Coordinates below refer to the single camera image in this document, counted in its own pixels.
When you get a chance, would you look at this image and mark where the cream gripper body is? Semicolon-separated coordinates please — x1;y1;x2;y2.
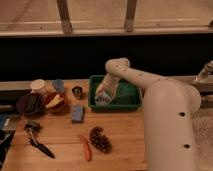
95;82;113;99

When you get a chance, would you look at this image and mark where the grey towel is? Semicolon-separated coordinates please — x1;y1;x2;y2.
95;94;112;105

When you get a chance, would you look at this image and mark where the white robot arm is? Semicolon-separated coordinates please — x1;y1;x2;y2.
95;58;201;171

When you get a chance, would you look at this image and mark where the small metal cup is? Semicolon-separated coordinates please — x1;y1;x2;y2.
72;86;83;99

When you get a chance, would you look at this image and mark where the blue grey cup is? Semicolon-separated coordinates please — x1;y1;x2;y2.
52;79;65;93

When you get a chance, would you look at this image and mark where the white paper cup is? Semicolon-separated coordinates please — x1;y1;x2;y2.
30;79;46;95

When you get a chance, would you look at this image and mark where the green plastic tray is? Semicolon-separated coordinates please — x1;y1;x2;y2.
88;75;142;112

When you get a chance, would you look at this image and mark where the blue sponge block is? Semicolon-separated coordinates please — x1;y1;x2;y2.
71;105;84;123

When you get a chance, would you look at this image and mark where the red bowl with food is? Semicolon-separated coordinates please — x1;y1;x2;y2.
44;92;68;113

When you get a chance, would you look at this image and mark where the dark brown bowl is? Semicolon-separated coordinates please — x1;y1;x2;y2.
16;93;46;116

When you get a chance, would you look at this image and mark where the metal fixture at right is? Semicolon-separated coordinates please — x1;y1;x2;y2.
194;60;213;83

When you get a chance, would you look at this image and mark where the dark device at left edge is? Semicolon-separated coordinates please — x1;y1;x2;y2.
0;114;16;169

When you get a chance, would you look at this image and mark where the black handled kitchen tool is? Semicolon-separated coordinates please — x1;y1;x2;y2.
23;120;56;160

